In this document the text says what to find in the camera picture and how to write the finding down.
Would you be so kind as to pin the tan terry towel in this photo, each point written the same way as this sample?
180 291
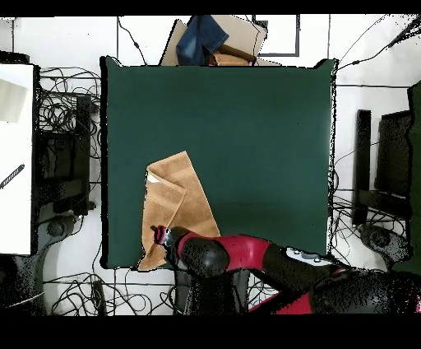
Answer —
194 204

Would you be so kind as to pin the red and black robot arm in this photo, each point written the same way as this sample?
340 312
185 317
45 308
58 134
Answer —
243 248

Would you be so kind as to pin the black stand base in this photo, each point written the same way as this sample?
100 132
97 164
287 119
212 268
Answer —
56 228
381 238

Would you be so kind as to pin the dark green table cloth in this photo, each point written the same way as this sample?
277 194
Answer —
246 148

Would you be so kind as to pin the white table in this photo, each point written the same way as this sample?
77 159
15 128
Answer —
16 214

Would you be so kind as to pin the blue jeans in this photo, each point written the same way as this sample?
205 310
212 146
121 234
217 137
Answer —
197 39

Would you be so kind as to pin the cardboard box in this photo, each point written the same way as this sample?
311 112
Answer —
243 33

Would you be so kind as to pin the green fabric sheet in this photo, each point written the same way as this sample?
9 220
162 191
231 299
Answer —
416 164

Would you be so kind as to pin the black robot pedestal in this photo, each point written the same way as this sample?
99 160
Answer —
213 293

